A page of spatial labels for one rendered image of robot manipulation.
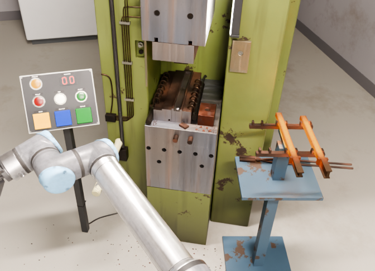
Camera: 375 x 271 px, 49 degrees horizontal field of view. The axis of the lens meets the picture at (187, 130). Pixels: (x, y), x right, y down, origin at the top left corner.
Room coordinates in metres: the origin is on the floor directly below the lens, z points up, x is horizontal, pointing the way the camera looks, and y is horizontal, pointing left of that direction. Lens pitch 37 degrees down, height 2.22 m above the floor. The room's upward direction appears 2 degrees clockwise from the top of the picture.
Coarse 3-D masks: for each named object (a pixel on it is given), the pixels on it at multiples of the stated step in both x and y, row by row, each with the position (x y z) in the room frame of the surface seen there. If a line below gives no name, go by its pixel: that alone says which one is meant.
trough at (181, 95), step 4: (188, 72) 2.16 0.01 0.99; (184, 76) 2.11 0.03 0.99; (188, 76) 2.13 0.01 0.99; (184, 80) 2.07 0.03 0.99; (188, 80) 2.08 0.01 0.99; (184, 84) 2.03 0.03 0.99; (180, 88) 1.97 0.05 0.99; (184, 88) 1.99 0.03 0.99; (180, 92) 1.95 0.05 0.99; (184, 92) 1.95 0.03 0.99; (180, 96) 1.91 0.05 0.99; (176, 100) 1.85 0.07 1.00; (180, 100) 1.87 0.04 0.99; (176, 104) 1.82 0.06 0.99; (180, 104) 1.82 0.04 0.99
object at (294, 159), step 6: (276, 114) 1.71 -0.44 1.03; (282, 120) 1.66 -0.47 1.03; (282, 126) 1.61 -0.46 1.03; (282, 132) 1.57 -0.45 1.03; (288, 132) 1.56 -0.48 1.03; (288, 138) 1.52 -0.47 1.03; (288, 144) 1.48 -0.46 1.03; (288, 150) 1.45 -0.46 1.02; (294, 150) 1.43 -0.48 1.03; (294, 156) 1.38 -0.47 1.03; (300, 156) 1.39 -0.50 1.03; (294, 162) 1.35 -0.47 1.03; (294, 168) 1.34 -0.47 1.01; (300, 168) 1.31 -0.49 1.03; (300, 174) 1.29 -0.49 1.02
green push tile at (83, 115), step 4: (76, 108) 1.68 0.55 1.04; (80, 108) 1.67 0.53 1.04; (84, 108) 1.67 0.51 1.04; (88, 108) 1.68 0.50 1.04; (76, 112) 1.66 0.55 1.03; (80, 112) 1.66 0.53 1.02; (84, 112) 1.66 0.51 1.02; (88, 112) 1.67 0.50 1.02; (76, 116) 1.65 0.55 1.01; (80, 116) 1.65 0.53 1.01; (84, 116) 1.65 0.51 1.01; (88, 116) 1.66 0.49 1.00; (80, 120) 1.64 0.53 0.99; (84, 120) 1.64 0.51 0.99; (88, 120) 1.65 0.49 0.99; (92, 120) 1.65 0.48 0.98
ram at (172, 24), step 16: (144, 0) 1.78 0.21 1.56; (160, 0) 1.77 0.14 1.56; (176, 0) 1.76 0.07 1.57; (192, 0) 1.75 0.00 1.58; (208, 0) 1.76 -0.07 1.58; (144, 16) 1.78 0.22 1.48; (160, 16) 1.77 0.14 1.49; (176, 16) 1.76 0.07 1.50; (192, 16) 1.76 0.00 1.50; (208, 16) 1.81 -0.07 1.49; (144, 32) 1.78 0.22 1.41; (160, 32) 1.77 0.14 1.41; (176, 32) 1.76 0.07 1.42; (192, 32) 1.75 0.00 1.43; (208, 32) 1.87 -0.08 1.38
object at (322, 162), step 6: (300, 120) 1.69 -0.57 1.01; (306, 120) 1.67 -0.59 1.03; (306, 126) 1.62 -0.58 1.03; (306, 132) 1.58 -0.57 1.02; (312, 132) 1.57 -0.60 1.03; (312, 138) 1.53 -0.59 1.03; (312, 144) 1.49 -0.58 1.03; (318, 144) 1.49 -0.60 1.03; (318, 150) 1.44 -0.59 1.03; (318, 156) 1.40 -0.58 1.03; (324, 156) 1.40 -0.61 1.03; (318, 162) 1.37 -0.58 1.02; (324, 162) 1.35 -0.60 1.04; (324, 168) 1.33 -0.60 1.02; (330, 168) 1.31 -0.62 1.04; (324, 174) 1.31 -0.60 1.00
